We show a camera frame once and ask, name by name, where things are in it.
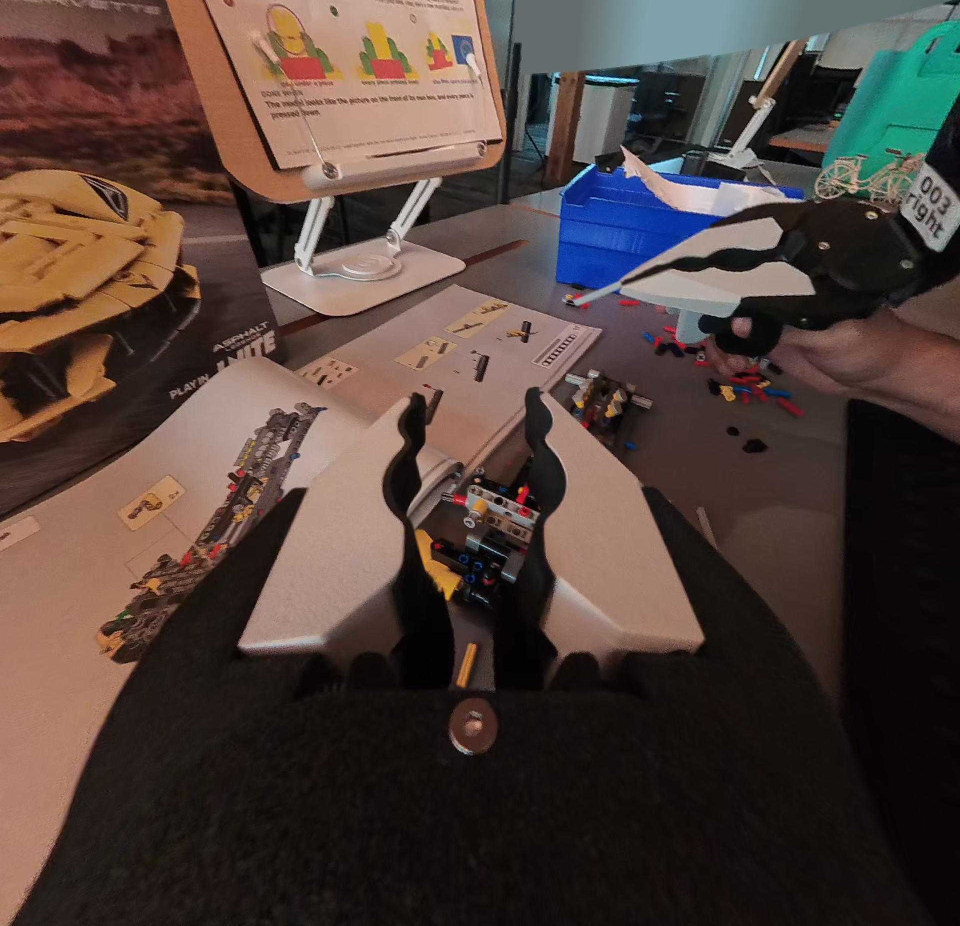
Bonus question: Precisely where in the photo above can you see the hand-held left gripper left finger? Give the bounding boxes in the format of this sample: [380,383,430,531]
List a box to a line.
[238,392,456,691]

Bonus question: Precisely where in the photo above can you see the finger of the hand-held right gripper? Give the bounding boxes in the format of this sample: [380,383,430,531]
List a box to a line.
[618,260,817,321]
[622,204,798,290]

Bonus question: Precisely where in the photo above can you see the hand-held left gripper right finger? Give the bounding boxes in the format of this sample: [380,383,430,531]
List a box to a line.
[496,386,708,691]

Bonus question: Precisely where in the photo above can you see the blue plastic bin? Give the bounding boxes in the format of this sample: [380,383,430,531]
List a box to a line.
[556,164,805,308]

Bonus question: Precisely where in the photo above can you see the partly built lego assembly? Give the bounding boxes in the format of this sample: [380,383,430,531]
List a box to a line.
[412,467,545,612]

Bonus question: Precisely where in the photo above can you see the person's right forearm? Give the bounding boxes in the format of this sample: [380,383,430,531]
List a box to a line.
[847,307,960,447]

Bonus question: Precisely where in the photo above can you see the scattered small lego pieces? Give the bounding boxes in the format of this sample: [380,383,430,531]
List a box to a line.
[562,288,807,456]

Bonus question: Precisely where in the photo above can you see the small grey yellow lego assembly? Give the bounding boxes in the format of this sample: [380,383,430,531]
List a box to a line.
[566,369,655,438]

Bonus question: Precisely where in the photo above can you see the open lego instruction booklet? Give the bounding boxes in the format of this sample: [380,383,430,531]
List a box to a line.
[0,284,605,908]

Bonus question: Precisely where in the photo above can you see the lego set box yellow car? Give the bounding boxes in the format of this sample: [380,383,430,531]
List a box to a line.
[0,0,288,518]

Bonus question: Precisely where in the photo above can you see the person's right hand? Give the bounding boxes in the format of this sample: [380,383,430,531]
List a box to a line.
[703,314,852,398]

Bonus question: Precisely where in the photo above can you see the torn white paper bag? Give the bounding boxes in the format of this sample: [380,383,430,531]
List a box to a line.
[596,146,725,209]

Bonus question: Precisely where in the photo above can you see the teal fabric bag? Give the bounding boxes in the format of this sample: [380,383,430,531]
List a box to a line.
[821,22,960,192]

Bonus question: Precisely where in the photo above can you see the wooden document stand white base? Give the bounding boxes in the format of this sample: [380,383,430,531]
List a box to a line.
[153,0,510,317]

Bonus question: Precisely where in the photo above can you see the printed instruction sheet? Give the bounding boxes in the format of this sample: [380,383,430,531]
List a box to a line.
[191,0,505,171]

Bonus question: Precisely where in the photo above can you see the wire bicycle model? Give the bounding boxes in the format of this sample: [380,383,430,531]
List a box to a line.
[813,148,927,209]

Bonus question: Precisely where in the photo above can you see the wooden post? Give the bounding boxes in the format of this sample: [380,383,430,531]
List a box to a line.
[553,71,588,186]

